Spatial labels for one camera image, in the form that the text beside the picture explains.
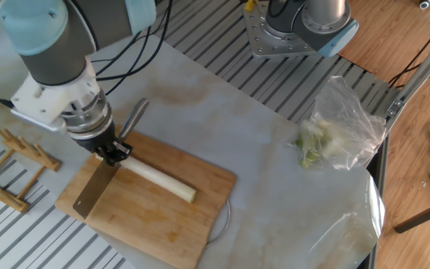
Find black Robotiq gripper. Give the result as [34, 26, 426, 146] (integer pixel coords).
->
[71, 125, 133, 167]

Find steel cleaver knife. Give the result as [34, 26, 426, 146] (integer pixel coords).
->
[72, 97, 150, 220]

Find white scallion stalk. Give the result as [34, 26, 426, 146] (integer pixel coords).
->
[94, 153, 198, 205]

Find bamboo cutting board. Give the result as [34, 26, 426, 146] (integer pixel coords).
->
[54, 125, 237, 269]

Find wooden peg rack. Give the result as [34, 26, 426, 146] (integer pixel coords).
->
[0, 118, 62, 214]

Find silver robot mounting plate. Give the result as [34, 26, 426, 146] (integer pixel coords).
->
[243, 1, 328, 60]

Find plastic bag of scallion scraps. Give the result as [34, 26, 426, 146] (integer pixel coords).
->
[293, 75, 387, 172]

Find dark wooden bar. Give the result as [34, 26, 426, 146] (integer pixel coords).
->
[393, 195, 430, 235]

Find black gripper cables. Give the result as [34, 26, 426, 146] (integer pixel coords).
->
[90, 0, 174, 96]

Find black floor cables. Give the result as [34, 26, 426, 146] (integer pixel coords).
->
[387, 10, 430, 90]

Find aluminium frame beam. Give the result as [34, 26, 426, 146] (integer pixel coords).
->
[384, 24, 430, 131]

